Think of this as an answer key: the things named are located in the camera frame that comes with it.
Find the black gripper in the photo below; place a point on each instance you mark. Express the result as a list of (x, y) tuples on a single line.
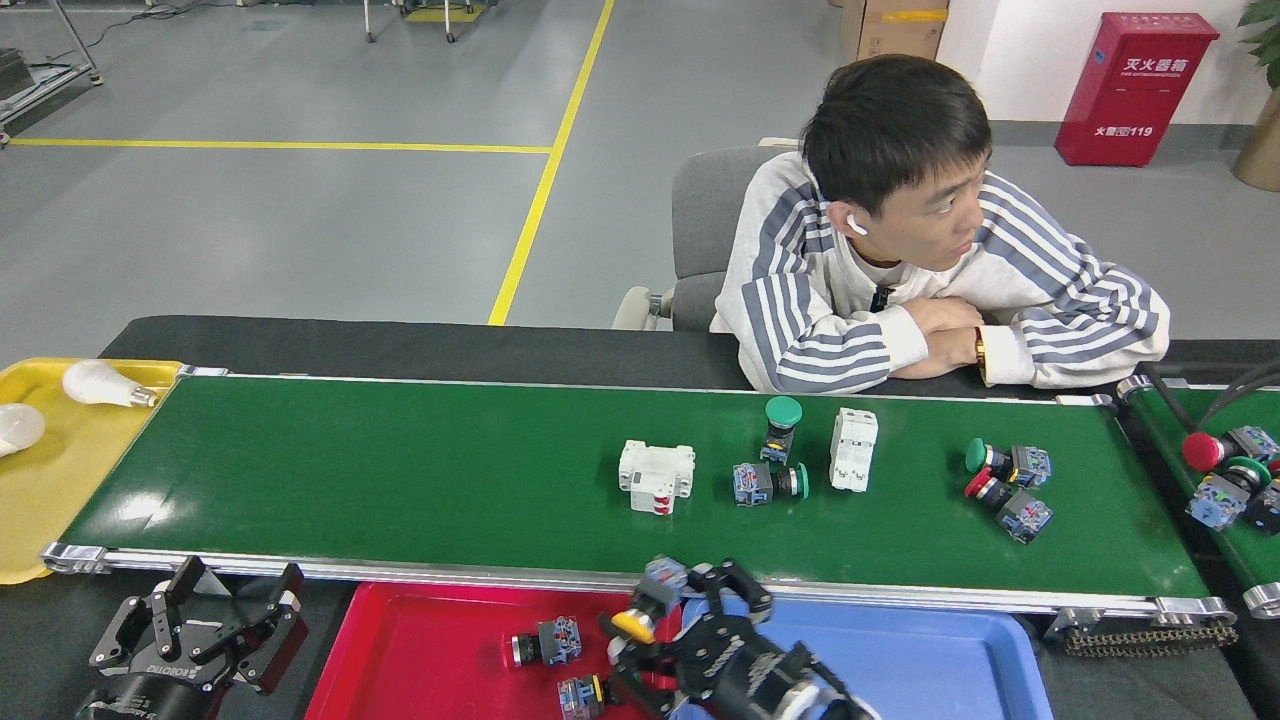
[(760, 680), (160, 685)]

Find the yellow push button switch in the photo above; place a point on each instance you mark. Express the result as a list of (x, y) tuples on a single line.
[(632, 626)]

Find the black push button switch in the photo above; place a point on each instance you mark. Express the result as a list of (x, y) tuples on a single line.
[(555, 640)]

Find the white circuit breaker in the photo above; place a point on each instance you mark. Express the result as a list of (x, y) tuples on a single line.
[(655, 470), (853, 450)]

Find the person's left forearm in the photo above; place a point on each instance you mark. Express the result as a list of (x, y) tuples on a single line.
[(1080, 350)]

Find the person's right forearm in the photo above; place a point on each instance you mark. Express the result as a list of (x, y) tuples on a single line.
[(830, 350)]

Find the yellow plastic tray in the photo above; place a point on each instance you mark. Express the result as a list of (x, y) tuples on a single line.
[(50, 500)]

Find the red plastic tray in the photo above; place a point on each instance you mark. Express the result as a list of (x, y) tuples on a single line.
[(430, 660)]

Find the blue plastic tray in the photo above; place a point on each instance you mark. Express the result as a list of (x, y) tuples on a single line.
[(930, 670)]

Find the long green belt conveyor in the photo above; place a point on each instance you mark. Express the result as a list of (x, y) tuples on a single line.
[(400, 470)]

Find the short green belt conveyor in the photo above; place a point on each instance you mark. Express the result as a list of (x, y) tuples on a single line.
[(1262, 560)]

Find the person's left hand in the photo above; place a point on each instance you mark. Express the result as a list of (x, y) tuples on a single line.
[(950, 355)]

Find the person's right hand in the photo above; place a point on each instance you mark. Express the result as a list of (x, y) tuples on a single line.
[(945, 315)]

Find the white light bulb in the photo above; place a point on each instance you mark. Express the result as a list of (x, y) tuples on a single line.
[(100, 383), (20, 430)]

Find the person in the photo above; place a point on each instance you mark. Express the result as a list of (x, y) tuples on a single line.
[(800, 300)]

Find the grey office chair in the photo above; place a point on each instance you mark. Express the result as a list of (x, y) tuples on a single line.
[(710, 220)]

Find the grey metal rack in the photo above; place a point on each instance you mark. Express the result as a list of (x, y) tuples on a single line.
[(40, 85)]

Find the brown cardboard box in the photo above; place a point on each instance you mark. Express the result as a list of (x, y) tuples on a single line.
[(895, 30)]

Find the red fire extinguisher cabinet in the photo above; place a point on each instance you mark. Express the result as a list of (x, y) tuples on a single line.
[(1135, 90)]

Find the bronze plant pot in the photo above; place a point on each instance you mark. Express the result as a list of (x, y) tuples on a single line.
[(1262, 150)]

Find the green leafy plant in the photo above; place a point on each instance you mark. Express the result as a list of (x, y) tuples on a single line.
[(1268, 20)]

